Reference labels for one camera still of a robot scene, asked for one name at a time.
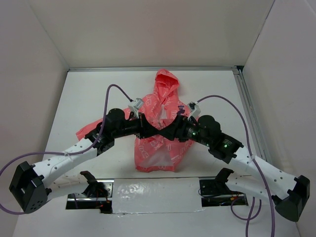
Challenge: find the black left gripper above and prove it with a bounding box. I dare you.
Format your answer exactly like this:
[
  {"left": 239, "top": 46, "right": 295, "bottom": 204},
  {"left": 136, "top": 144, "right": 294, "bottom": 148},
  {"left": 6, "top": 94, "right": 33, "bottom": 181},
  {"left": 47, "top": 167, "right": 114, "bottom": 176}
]
[{"left": 113, "top": 112, "right": 158, "bottom": 139}]

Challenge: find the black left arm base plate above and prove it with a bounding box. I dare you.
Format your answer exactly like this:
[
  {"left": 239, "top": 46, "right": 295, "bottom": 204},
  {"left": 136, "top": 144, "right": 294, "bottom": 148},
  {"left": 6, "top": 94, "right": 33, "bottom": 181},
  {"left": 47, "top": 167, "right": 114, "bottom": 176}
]
[{"left": 66, "top": 171, "right": 114, "bottom": 214}]

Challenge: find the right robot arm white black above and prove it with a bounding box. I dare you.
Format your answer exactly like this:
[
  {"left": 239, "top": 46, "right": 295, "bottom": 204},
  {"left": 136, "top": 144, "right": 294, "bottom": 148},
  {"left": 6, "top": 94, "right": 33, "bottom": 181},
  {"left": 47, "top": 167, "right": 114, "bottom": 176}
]
[{"left": 154, "top": 115, "right": 310, "bottom": 222}]

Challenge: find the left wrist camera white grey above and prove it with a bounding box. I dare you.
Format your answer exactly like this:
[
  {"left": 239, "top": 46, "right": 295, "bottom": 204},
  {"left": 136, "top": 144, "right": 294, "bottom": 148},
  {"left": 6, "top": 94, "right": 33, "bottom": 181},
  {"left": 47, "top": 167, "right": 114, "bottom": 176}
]
[{"left": 128, "top": 98, "right": 144, "bottom": 116}]

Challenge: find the white taped cover panel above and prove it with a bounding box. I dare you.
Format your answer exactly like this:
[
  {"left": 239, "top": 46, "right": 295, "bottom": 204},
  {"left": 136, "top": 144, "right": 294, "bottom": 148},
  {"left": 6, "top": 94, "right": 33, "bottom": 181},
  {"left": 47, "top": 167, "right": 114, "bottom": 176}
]
[{"left": 112, "top": 178, "right": 203, "bottom": 214}]

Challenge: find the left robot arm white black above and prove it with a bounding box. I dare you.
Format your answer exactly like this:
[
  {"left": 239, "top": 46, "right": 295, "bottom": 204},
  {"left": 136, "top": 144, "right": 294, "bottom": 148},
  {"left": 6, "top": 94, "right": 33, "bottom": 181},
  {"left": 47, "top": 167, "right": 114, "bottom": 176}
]
[{"left": 9, "top": 109, "right": 177, "bottom": 214}]

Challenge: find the aluminium frame rail right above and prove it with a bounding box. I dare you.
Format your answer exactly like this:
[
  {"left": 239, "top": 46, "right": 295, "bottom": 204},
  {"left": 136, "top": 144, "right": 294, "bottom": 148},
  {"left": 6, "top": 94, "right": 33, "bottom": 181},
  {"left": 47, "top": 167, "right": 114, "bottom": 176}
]
[{"left": 232, "top": 66, "right": 273, "bottom": 164}]

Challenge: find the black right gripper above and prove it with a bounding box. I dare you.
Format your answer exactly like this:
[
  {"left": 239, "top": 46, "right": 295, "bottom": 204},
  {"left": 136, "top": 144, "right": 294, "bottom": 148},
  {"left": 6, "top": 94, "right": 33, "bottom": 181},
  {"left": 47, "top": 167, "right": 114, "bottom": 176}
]
[{"left": 158, "top": 113, "right": 212, "bottom": 147}]

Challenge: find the aluminium frame rail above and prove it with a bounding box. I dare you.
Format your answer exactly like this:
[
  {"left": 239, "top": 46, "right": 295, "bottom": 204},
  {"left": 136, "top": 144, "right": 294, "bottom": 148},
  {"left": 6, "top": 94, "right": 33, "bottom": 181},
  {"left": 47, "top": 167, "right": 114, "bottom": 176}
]
[
  {"left": 69, "top": 66, "right": 238, "bottom": 73},
  {"left": 232, "top": 66, "right": 273, "bottom": 164}
]

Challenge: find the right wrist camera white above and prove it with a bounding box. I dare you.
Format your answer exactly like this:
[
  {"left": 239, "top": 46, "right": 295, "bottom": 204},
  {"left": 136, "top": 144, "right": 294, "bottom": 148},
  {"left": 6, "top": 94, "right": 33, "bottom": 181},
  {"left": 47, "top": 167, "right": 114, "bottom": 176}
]
[{"left": 187, "top": 102, "right": 201, "bottom": 119}]

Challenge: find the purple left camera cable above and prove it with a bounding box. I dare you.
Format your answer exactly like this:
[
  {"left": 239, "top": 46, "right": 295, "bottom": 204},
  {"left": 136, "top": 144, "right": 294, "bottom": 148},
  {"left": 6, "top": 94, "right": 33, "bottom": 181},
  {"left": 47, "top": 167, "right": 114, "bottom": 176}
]
[{"left": 0, "top": 84, "right": 135, "bottom": 214}]

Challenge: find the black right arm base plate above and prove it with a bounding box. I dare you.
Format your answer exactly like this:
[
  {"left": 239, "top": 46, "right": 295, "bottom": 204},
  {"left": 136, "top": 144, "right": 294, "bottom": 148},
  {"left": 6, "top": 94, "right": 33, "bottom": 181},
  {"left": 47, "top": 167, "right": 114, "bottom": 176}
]
[{"left": 198, "top": 168, "right": 248, "bottom": 207}]

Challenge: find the pink hooded kids jacket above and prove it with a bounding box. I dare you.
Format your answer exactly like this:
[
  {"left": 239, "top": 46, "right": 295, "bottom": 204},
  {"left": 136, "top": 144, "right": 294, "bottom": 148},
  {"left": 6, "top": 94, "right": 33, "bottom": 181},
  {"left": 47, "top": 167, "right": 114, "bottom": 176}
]
[{"left": 75, "top": 68, "right": 195, "bottom": 173}]

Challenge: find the aluminium frame rail back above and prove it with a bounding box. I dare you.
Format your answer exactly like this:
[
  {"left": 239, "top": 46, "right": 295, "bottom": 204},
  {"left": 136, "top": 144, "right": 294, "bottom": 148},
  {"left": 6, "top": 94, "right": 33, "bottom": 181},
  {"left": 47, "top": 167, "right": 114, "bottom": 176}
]
[{"left": 69, "top": 66, "right": 238, "bottom": 73}]

